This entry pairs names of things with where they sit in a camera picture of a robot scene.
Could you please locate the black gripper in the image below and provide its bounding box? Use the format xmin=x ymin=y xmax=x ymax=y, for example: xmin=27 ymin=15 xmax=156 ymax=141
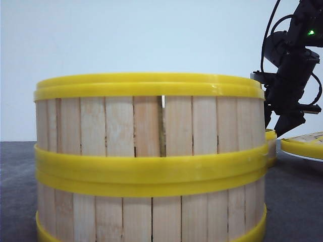
xmin=250 ymin=49 xmax=322 ymax=136

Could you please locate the woven bamboo steamer lid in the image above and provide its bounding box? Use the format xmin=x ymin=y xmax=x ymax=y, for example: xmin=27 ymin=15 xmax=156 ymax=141
xmin=281 ymin=131 xmax=322 ymax=160

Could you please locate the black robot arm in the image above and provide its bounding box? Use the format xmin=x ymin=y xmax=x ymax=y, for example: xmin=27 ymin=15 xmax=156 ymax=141
xmin=250 ymin=1 xmax=322 ymax=136

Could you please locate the white plate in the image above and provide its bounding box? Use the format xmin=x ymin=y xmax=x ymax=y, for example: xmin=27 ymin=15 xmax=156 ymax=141
xmin=282 ymin=151 xmax=323 ymax=163

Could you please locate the front bamboo steamer drawer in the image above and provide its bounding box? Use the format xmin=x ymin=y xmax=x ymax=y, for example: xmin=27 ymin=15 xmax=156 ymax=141
xmin=36 ymin=178 xmax=266 ymax=241

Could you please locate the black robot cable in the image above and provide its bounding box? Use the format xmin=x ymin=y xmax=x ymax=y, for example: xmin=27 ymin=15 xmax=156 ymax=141
xmin=259 ymin=0 xmax=282 ymax=74

